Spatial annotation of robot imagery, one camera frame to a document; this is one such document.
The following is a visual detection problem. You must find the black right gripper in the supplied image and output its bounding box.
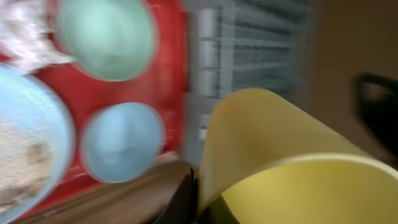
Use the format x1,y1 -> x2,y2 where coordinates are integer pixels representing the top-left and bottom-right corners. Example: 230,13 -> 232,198
354,72 -> 397,156

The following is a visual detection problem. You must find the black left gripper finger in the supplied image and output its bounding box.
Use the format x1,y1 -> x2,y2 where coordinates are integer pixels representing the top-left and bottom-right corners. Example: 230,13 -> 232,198
154,168 -> 198,224

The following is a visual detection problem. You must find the light blue bowl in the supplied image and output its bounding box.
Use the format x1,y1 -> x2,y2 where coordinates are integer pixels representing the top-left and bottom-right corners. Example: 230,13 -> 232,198
80,103 -> 165,184

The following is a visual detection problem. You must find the yellow cup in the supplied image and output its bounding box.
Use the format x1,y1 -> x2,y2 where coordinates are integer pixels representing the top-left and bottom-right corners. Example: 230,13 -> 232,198
198,88 -> 397,224

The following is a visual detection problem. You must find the mint green bowl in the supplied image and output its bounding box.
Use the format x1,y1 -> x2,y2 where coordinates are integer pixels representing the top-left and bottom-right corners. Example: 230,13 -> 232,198
57,0 -> 158,82

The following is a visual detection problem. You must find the grey dishwasher rack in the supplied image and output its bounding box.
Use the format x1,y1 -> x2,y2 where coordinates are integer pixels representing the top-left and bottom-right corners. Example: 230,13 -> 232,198
182,0 -> 320,165

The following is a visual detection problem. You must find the red plastic tray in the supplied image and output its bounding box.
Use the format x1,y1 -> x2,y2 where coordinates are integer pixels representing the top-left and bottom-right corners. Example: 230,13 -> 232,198
1,1 -> 185,223

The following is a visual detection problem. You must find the light blue plate with rice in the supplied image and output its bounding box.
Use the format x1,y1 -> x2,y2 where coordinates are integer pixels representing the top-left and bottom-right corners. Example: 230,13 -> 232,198
0,63 -> 76,224

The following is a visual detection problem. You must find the crumpled white napkin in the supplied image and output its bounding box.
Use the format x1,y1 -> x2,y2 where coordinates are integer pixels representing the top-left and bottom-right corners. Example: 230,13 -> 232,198
1,0 -> 73,74

